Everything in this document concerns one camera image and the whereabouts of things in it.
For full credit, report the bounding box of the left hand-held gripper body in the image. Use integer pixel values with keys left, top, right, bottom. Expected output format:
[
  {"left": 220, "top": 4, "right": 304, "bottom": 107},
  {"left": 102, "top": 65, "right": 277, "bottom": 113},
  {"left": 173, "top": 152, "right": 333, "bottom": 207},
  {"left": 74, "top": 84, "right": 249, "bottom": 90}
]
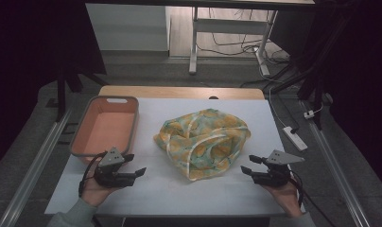
[{"left": 94, "top": 147, "right": 137, "bottom": 189}]

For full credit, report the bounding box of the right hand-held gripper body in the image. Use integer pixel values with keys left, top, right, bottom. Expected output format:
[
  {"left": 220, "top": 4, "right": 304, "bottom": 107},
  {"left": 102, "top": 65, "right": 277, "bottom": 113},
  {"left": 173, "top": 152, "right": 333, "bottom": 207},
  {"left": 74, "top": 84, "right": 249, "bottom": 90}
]
[{"left": 251, "top": 149, "right": 306, "bottom": 188}]

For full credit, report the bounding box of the orange basket with grey rim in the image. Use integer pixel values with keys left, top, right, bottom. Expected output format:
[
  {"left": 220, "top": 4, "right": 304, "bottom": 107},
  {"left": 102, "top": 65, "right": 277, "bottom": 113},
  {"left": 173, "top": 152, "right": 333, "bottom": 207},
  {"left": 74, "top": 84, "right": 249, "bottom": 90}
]
[{"left": 69, "top": 95, "right": 140, "bottom": 166}]

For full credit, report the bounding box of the orange-print green cloth bag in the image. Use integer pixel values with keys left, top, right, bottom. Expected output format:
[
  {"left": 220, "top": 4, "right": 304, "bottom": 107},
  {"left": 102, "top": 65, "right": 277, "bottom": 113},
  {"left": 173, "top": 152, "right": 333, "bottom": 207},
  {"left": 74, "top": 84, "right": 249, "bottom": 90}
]
[{"left": 153, "top": 108, "right": 252, "bottom": 183}]

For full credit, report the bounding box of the person's left hand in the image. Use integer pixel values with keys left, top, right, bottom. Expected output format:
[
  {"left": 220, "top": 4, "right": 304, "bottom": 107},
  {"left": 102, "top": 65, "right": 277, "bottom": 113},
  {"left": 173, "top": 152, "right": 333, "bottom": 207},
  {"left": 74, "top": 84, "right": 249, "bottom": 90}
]
[{"left": 79, "top": 168, "right": 119, "bottom": 208}]

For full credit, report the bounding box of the person's right hand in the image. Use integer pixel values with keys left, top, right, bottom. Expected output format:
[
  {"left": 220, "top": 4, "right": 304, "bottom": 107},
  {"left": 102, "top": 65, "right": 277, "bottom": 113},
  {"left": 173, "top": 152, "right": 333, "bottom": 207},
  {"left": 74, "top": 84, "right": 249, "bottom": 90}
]
[{"left": 262, "top": 179, "right": 304, "bottom": 219}]

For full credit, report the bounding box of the white table mat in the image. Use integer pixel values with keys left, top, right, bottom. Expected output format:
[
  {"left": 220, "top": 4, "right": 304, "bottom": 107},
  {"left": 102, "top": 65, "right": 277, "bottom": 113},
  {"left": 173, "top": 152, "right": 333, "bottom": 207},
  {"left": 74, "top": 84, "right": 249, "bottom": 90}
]
[{"left": 44, "top": 97, "right": 306, "bottom": 218}]

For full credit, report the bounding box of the white power strip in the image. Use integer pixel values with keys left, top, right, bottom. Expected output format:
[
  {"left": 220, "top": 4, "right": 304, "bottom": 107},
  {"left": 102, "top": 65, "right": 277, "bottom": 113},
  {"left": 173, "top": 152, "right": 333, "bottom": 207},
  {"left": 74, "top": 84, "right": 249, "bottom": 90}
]
[{"left": 282, "top": 126, "right": 309, "bottom": 152}]

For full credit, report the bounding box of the wooden table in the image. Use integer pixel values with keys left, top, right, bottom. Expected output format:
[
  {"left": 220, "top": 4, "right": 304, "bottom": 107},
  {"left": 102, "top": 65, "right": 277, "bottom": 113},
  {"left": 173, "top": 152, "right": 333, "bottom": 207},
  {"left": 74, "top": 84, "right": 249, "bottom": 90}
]
[{"left": 98, "top": 85, "right": 266, "bottom": 101}]

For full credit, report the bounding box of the black metal stand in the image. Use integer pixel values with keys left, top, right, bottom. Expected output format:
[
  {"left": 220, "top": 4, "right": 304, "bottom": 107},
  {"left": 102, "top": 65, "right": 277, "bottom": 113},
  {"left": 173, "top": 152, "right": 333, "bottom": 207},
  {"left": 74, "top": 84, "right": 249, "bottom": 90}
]
[
  {"left": 45, "top": 62, "right": 110, "bottom": 123},
  {"left": 270, "top": 18, "right": 351, "bottom": 131}
]

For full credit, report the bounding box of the white cabinet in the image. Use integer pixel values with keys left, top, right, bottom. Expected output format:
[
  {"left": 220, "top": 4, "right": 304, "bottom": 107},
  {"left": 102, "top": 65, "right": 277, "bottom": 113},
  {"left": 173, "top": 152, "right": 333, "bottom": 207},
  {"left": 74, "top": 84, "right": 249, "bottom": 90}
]
[{"left": 85, "top": 3, "right": 171, "bottom": 52}]

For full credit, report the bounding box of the white-legged desk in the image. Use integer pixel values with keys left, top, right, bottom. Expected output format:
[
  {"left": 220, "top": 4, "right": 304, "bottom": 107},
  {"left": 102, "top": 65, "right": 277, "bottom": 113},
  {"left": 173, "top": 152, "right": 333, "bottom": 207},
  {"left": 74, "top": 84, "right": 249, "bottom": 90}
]
[{"left": 84, "top": 0, "right": 316, "bottom": 77}]

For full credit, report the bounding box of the dark curtain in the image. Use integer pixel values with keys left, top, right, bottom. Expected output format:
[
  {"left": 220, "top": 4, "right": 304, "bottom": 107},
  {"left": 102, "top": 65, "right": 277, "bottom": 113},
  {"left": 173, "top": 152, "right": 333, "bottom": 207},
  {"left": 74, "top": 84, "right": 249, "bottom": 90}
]
[
  {"left": 270, "top": 0, "right": 382, "bottom": 192},
  {"left": 0, "top": 0, "right": 107, "bottom": 173}
]

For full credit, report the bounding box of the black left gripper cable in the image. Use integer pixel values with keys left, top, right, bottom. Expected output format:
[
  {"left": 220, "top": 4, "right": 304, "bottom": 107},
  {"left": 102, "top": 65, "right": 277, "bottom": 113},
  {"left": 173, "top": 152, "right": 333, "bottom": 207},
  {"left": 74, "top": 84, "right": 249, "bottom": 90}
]
[{"left": 78, "top": 151, "right": 109, "bottom": 199}]

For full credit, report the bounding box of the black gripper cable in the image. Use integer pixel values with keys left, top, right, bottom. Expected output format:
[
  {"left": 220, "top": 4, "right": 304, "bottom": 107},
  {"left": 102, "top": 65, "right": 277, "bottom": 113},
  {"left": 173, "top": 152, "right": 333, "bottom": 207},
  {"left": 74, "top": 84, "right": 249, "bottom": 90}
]
[
  {"left": 78, "top": 151, "right": 109, "bottom": 199},
  {"left": 288, "top": 171, "right": 339, "bottom": 227}
]

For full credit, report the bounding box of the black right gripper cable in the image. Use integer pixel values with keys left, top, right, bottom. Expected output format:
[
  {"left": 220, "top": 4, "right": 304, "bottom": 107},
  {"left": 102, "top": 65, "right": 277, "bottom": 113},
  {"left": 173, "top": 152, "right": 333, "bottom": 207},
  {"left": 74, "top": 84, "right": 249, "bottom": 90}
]
[{"left": 288, "top": 171, "right": 339, "bottom": 227}]

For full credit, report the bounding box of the white floor cable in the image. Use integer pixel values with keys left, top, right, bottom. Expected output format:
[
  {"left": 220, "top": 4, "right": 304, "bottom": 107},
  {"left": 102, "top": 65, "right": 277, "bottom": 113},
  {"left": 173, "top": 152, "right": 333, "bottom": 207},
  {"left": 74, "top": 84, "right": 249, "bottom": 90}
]
[{"left": 258, "top": 62, "right": 294, "bottom": 129}]

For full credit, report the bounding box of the aluminium rail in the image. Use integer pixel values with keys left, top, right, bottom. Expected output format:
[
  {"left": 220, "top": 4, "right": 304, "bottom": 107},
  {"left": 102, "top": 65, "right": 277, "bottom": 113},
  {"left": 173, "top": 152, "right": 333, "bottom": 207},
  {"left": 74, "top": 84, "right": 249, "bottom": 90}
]
[
  {"left": 306, "top": 121, "right": 372, "bottom": 227},
  {"left": 0, "top": 108, "right": 73, "bottom": 227}
]

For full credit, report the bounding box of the black floor cable bundle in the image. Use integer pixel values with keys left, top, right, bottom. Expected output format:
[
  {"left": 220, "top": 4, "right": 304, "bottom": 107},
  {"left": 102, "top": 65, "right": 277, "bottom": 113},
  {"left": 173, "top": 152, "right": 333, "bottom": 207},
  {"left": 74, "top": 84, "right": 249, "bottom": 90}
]
[{"left": 197, "top": 8, "right": 291, "bottom": 65}]

